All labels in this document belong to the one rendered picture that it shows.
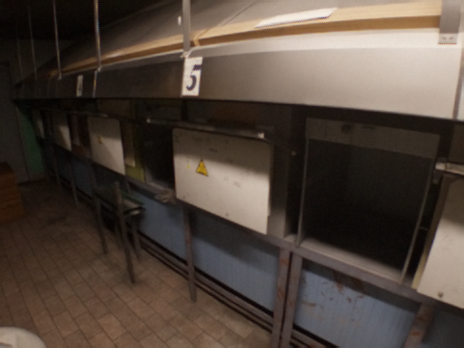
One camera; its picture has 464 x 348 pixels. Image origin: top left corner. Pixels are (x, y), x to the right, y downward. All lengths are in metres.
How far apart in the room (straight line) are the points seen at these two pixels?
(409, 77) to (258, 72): 0.42
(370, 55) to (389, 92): 0.10
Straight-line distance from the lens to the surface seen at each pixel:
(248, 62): 0.89
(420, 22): 0.77
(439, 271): 1.01
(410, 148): 0.99
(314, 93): 0.75
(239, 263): 1.69
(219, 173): 1.26
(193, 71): 1.06
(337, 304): 1.46
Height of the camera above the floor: 1.55
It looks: 18 degrees down
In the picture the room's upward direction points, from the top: straight up
